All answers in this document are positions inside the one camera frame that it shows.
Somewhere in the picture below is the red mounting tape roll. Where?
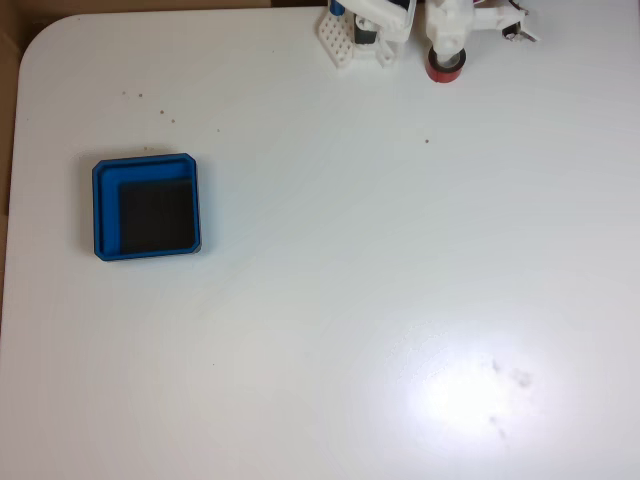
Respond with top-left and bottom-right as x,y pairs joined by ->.
426,47 -> 469,84

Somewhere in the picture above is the blue square box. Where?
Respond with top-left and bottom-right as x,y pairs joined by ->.
91,152 -> 204,263

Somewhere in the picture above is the white square camera box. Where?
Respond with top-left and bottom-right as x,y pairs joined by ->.
472,5 -> 541,45

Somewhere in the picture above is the black square liner pad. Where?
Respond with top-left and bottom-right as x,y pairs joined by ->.
118,177 -> 196,254

